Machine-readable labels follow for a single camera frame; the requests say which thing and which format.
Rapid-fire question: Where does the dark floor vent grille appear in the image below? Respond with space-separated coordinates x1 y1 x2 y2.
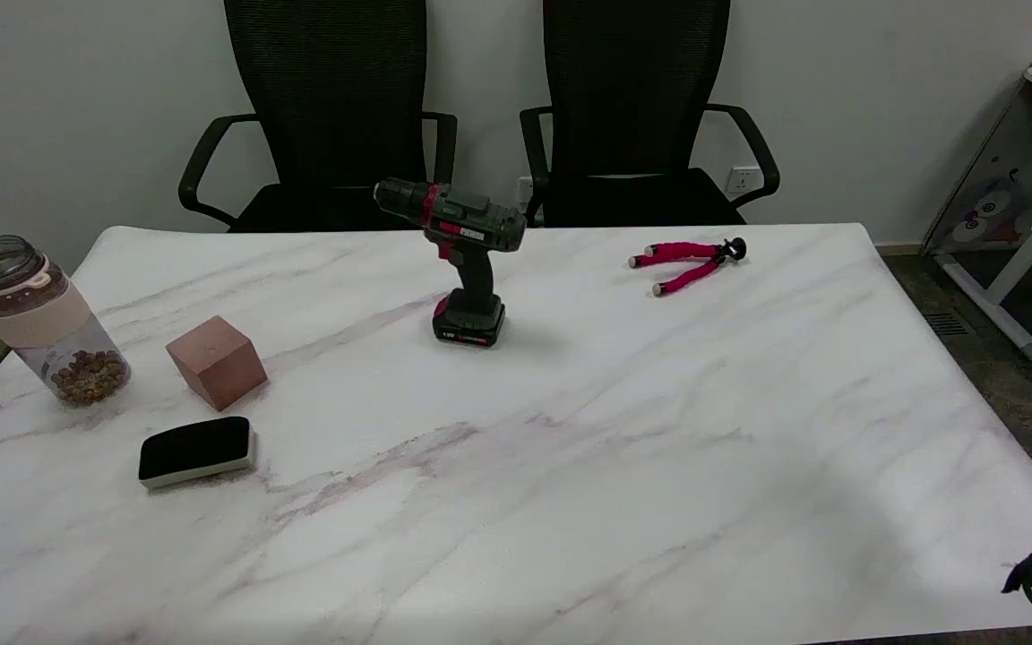
922 309 972 339

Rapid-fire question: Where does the reddish wooden cube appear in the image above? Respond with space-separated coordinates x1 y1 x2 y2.
166 315 269 412

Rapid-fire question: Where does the white desk with printed panel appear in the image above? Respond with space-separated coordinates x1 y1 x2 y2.
921 0 1032 366

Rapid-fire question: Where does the black mesh office chair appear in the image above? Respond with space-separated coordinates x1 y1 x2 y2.
519 0 781 228
178 0 459 234

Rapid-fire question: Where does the clear jar with nuts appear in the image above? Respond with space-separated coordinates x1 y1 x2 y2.
0 235 132 409

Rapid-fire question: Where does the pink flexible mini tripod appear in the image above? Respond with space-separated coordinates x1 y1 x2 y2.
628 237 748 297

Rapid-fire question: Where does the black whiteboard eraser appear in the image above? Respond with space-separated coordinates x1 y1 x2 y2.
138 416 256 490

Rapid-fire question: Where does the green black power screwdriver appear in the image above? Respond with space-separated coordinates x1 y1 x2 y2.
374 176 528 348

